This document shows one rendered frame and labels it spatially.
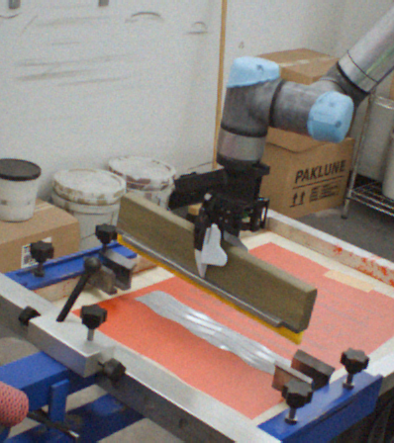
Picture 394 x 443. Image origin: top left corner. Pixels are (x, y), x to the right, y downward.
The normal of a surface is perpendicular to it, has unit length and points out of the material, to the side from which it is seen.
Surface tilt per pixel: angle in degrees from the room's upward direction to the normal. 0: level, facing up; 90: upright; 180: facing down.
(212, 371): 0
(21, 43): 90
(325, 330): 0
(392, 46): 101
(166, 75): 90
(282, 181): 90
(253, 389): 0
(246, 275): 90
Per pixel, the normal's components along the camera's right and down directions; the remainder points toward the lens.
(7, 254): 0.79, 0.33
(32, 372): 0.16, -0.91
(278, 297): -0.64, 0.19
